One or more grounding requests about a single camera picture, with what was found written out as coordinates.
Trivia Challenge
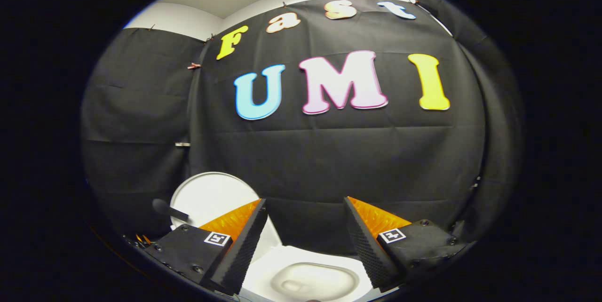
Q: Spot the white toilet lid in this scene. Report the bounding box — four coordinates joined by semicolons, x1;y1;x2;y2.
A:
169;172;283;265

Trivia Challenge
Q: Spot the black backdrop cloth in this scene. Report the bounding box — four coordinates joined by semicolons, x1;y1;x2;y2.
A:
80;0;525;256

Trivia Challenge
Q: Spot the black rod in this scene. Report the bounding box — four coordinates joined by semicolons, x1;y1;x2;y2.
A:
152;199;190;223

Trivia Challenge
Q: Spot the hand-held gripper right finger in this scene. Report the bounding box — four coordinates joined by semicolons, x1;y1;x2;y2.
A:
343;196;467;293

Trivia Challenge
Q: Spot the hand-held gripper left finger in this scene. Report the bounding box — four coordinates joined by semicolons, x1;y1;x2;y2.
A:
145;198;269;296

